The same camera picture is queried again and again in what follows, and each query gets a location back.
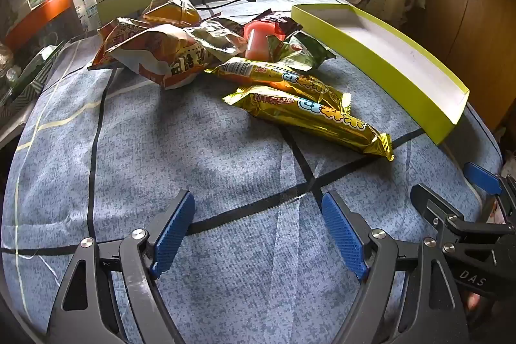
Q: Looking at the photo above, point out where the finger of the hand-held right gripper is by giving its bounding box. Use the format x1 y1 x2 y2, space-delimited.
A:
463 162 516 224
410 184 466 234

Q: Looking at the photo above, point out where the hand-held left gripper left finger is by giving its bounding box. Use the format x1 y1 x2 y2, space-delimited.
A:
46 189 197 344

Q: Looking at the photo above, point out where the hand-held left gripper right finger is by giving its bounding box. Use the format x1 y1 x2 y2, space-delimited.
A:
321 190 470 344

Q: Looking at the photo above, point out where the long gold snack packet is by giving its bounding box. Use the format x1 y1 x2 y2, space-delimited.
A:
223 85 394 164
204 60 352 113

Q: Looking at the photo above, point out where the yellow-green cardboard tray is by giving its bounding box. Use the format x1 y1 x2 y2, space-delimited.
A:
291 3 470 146

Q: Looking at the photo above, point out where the orange and white chip bag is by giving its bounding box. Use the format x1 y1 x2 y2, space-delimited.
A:
105 24 226 91

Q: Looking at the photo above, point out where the green snack packet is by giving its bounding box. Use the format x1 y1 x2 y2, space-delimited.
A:
268 32 337 71

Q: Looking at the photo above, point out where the beige snack packet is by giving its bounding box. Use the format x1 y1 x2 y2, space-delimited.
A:
183 17 248 63

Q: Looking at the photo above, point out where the red snack packet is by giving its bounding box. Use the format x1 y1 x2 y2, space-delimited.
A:
243 21 275 60

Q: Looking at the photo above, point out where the purple foil snack packet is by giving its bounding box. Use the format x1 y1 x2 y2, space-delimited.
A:
252 9 303 40

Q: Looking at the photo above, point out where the yellow-orange snack bag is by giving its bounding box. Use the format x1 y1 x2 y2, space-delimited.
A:
143 0 201 26

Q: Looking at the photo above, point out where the person's right hand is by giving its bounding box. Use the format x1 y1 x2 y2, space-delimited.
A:
465 285 490 314

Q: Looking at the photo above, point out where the blue checked bedsheet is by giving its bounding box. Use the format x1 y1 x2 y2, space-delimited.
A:
0 0 504 344

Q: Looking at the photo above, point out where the brown wooden wardrobe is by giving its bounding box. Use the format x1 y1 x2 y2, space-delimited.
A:
419 0 516 135

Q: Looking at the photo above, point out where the green patterned box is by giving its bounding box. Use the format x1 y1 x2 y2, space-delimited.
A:
0 42 67 115

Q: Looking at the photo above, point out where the white plastic bottle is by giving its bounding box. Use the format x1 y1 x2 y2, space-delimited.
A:
73 0 99 31

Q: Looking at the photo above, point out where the orange storage tray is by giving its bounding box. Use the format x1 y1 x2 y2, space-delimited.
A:
4 0 79 50

